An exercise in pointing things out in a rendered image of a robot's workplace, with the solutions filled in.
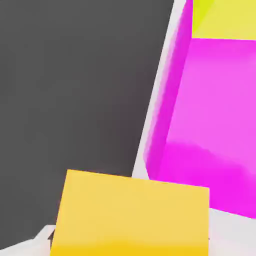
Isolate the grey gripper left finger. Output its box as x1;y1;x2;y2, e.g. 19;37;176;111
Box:
0;224;57;256

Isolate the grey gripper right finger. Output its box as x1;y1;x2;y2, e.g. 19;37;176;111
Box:
207;224;256;256

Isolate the small amber yellow cube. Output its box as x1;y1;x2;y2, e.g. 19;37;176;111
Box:
49;169;210;256

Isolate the small lime yellow cube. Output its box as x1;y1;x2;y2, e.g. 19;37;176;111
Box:
191;0;256;41

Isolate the large magenta box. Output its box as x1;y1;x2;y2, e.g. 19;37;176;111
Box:
142;0;256;220

